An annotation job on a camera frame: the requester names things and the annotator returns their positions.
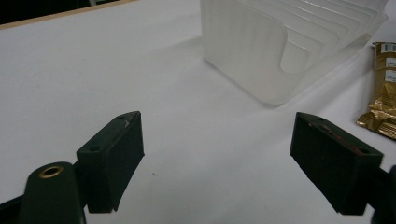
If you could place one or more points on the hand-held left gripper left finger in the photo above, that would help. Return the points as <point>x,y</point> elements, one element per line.
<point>109,168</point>

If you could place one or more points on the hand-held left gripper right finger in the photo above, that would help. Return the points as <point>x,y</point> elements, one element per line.
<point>336,168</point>

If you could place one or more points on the gold foil snack packet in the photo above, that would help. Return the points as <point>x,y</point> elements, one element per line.
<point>381,102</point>

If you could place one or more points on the translucent plastic container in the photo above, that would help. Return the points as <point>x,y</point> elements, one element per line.
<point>249,53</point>

